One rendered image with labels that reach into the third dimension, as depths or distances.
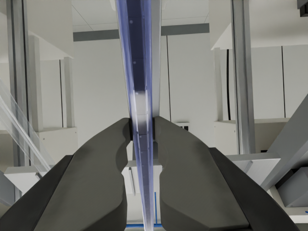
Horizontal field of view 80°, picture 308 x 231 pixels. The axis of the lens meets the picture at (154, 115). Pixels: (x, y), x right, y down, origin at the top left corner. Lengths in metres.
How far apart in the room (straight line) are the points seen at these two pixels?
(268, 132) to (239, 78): 0.27
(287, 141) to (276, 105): 1.85
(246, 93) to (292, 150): 0.22
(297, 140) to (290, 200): 0.19
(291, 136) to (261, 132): 0.30
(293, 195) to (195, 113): 1.56
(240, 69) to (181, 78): 1.47
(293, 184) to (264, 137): 0.25
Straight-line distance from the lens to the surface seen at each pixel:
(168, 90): 2.03
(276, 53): 2.43
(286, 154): 0.51
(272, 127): 0.80
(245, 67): 0.64
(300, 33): 1.11
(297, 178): 0.57
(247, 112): 0.62
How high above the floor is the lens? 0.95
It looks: level
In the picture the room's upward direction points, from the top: 177 degrees clockwise
